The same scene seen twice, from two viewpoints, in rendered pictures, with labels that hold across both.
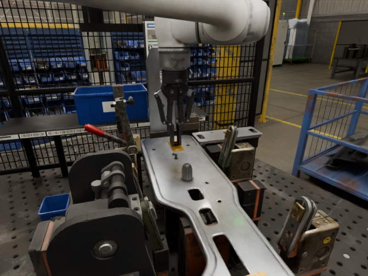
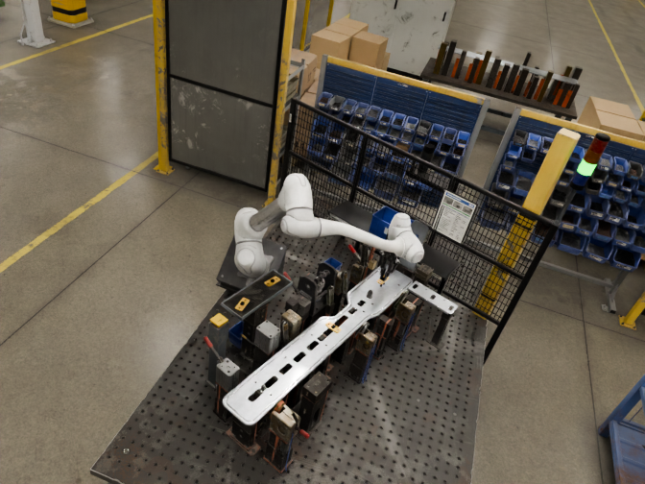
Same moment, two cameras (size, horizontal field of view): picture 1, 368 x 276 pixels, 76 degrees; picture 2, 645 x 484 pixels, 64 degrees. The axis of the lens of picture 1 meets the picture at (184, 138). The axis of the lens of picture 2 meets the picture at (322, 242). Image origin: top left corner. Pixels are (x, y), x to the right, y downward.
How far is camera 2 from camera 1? 2.39 m
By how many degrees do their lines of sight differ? 43
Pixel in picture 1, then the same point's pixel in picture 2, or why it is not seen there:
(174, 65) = not seen: hidden behind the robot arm
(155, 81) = not seen: hidden behind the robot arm
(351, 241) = (434, 403)
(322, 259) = (365, 350)
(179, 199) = (353, 300)
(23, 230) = (314, 265)
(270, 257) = (348, 330)
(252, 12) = (407, 252)
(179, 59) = not seen: hidden behind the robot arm
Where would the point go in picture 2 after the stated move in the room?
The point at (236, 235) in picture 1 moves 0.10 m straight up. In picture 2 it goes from (350, 320) to (353, 307)
